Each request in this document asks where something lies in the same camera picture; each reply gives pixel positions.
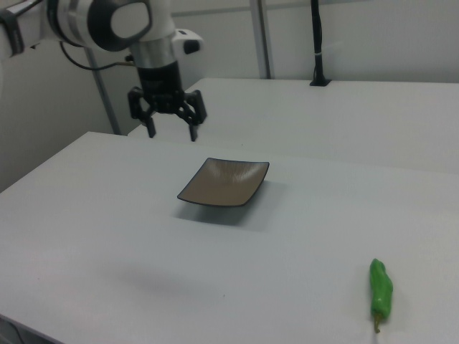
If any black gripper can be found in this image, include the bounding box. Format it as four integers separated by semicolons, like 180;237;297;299
127;60;209;143

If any green chili pepper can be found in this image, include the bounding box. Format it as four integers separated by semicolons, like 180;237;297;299
369;257;394;334

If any square brown ceramic plate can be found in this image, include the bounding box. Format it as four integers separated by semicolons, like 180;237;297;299
176;157;270;209

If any white side table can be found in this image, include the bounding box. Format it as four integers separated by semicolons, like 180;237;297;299
127;77;459;173

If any grey metal partition post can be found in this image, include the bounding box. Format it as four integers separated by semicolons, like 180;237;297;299
255;0;273;80
85;46;122;135

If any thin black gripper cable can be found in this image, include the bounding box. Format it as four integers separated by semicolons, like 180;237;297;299
59;40;140;71

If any black camera stand pole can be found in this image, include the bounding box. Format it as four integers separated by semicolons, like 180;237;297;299
309;0;332;87

